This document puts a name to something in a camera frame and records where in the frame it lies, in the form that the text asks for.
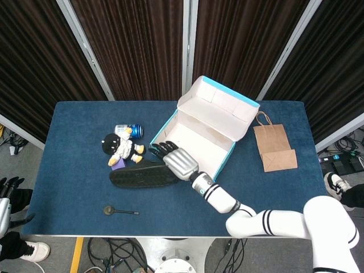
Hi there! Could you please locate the white and black sneaker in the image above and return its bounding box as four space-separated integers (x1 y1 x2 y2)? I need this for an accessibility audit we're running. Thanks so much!
324 171 352 202

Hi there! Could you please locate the black slipper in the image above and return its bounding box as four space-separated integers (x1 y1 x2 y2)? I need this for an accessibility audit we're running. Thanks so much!
109 159 183 189

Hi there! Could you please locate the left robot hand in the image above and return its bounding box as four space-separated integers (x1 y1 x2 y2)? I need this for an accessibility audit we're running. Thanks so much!
0 176 35 238

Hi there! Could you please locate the brown paper bag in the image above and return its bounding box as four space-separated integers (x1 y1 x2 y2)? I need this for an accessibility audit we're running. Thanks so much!
253 111 299 173

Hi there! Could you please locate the black-headed plush doll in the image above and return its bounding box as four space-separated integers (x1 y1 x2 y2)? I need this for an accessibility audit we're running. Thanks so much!
101 127 146 167

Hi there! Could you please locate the light blue shoe box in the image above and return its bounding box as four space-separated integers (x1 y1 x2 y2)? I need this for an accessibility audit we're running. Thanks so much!
150 75 261 182

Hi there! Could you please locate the dark metal spoon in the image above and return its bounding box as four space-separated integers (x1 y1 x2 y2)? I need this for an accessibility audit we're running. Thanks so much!
103 205 140 216

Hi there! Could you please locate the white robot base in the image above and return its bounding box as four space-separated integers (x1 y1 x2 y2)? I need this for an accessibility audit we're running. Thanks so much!
133 237 217 273

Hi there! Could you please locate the black floor cable bundle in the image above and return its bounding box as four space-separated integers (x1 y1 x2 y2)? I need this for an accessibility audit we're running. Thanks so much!
86 237 148 273

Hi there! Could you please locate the blue tablecloth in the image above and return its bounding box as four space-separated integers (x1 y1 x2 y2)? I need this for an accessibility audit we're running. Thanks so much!
21 100 341 238

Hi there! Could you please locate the black trouser leg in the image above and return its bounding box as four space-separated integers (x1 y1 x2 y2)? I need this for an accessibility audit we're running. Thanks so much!
340 184 364 212
0 231 29 259

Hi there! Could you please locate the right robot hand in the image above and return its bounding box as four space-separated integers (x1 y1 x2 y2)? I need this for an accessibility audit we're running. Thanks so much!
148 140 199 181

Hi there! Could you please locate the white frame post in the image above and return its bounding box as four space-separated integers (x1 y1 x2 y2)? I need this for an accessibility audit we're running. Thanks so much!
255 0 325 101
55 0 116 101
181 0 199 96

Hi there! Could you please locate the blue drink can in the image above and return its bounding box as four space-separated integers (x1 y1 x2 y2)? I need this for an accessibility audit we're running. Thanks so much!
114 123 144 139

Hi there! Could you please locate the dark brown curtain panel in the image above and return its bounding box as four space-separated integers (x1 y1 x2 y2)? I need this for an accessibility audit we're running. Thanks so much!
266 0 364 144
193 0 311 100
0 0 107 143
69 0 185 101

